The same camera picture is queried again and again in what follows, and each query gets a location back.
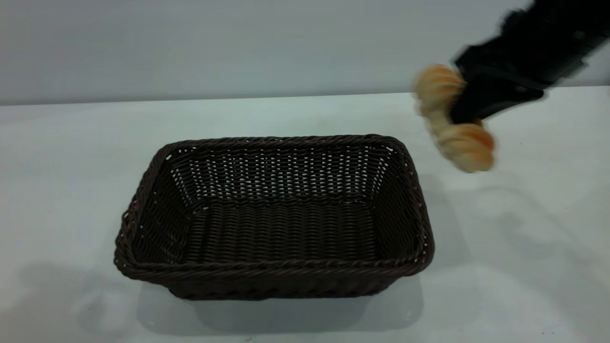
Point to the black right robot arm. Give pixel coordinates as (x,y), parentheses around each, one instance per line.
(581,19)

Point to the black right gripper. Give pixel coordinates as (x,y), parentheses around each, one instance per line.
(519,52)

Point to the orange ridged bread roll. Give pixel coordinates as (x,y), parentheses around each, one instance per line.
(464,145)

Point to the dark brown woven basket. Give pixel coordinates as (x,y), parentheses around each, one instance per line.
(276,238)

